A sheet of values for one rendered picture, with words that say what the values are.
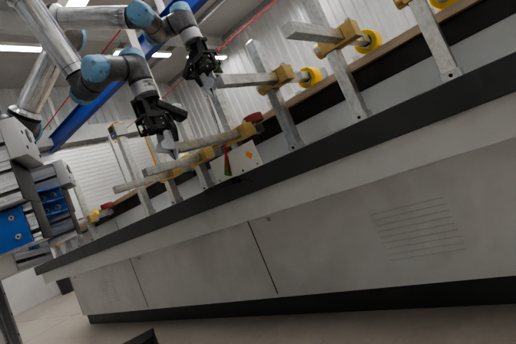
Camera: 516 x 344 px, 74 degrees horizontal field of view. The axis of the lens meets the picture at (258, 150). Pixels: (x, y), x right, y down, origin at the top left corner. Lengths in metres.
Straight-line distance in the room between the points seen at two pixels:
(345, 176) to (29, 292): 8.46
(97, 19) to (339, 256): 1.24
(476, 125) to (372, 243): 0.61
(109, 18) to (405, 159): 1.02
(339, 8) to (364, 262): 7.96
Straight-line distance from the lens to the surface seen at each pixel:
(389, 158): 1.04
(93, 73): 1.05
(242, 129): 1.26
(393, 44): 1.19
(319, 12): 1.09
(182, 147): 1.08
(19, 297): 9.09
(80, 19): 1.35
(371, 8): 8.75
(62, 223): 1.36
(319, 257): 1.52
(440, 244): 1.31
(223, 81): 0.94
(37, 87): 1.56
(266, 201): 1.30
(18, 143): 0.90
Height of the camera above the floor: 0.67
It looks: 4 degrees up
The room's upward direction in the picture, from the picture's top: 23 degrees counter-clockwise
